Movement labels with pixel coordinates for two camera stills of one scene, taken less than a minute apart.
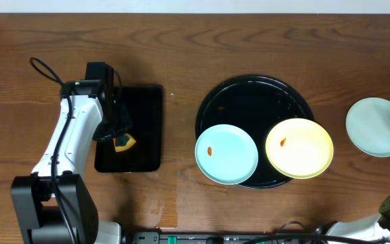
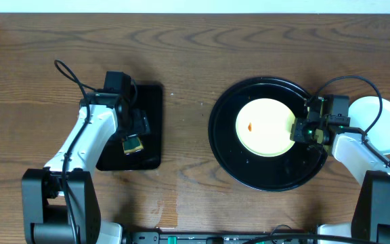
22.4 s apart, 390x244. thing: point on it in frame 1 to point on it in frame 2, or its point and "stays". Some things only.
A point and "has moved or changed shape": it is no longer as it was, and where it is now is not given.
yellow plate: [299, 148] to [263, 127]
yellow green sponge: [123, 142] has moved or changed shape
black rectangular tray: [145, 105] stays
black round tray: [256, 103] to [288, 169]
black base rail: [186, 237] stays
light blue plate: [372, 126] stays
